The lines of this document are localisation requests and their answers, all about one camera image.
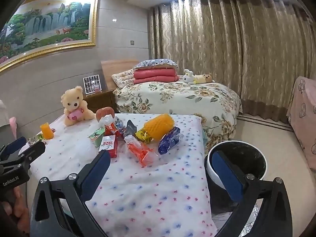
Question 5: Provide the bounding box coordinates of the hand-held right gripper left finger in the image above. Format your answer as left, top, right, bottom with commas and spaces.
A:
30, 150, 111, 237

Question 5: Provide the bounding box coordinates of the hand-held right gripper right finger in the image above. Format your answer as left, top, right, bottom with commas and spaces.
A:
212, 150, 293, 237

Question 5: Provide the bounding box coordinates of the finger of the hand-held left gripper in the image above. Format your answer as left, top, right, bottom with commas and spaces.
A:
0, 136, 27, 160
17, 141, 46, 165

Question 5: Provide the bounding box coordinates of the red snack packet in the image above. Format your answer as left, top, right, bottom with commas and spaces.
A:
98, 123, 124, 159

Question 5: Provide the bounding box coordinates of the white bin with black liner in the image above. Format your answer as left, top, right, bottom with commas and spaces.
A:
204, 141, 268, 194

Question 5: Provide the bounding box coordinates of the green milk carton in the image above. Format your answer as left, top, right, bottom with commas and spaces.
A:
88, 126, 107, 148

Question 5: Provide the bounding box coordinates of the white plastic bag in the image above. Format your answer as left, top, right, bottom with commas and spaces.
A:
99, 115, 117, 131

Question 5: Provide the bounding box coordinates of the blue white wrapper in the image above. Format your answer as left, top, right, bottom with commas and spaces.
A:
115, 117, 126, 131

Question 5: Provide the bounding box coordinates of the yellow foam fruit net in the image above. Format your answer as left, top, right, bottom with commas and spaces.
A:
144, 114, 175, 140

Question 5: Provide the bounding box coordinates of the person's left hand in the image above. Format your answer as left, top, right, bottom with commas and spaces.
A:
4, 187, 30, 229

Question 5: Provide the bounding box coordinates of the small green packet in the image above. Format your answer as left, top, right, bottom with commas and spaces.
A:
27, 133, 45, 146

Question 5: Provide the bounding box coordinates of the pink cloth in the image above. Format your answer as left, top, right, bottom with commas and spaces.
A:
9, 117, 18, 139

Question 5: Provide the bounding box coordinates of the orange plastic wrapper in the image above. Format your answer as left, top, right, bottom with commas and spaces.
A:
124, 134, 161, 167

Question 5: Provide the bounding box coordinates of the dark grey wrapper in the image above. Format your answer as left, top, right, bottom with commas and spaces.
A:
126, 120, 138, 136

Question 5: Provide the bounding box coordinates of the white flower print bed sheet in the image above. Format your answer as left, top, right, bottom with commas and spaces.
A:
18, 114, 218, 237

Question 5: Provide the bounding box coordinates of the yellow packet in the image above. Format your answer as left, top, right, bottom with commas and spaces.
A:
135, 128, 154, 144

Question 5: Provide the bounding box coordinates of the red apple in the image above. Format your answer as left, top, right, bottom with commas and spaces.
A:
96, 107, 115, 124

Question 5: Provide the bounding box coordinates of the silver foil mat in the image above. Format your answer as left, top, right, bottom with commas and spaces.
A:
238, 201, 260, 237

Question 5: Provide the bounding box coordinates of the cream teddy bear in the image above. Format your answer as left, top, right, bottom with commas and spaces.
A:
61, 86, 96, 126

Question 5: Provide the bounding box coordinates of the blue plastic packet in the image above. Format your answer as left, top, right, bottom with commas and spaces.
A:
158, 126, 182, 155

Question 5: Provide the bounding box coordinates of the wooden nightstand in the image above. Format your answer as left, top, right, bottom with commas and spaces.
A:
83, 90, 118, 114

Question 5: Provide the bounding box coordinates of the floral bedspread bed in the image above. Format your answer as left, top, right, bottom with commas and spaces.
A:
112, 80, 244, 149

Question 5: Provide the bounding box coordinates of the pink heart print cover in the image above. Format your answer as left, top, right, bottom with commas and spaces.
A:
286, 76, 316, 174

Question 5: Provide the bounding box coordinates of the floral pillow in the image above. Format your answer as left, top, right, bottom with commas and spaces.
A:
111, 70, 139, 89

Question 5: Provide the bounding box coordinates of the yellow plush dog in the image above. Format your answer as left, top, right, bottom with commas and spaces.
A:
194, 73, 215, 84

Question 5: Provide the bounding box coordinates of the white bunny plush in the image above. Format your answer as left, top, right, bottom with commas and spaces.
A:
183, 69, 197, 84

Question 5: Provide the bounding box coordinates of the wooden headboard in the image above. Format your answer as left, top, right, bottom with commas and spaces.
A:
101, 60, 140, 91

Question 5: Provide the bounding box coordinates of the folded red quilt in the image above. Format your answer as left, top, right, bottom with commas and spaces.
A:
133, 69, 181, 85

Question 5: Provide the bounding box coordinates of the dotted blue pillow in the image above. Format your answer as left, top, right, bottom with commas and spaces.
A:
134, 59, 179, 70

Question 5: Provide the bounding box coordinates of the gold framed landscape painting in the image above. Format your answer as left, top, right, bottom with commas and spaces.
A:
0, 0, 99, 73

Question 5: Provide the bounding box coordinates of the beige patterned curtain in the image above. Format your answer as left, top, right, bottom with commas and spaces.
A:
148, 0, 316, 129

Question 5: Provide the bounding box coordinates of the black photo frame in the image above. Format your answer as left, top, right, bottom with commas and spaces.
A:
83, 74, 102, 95

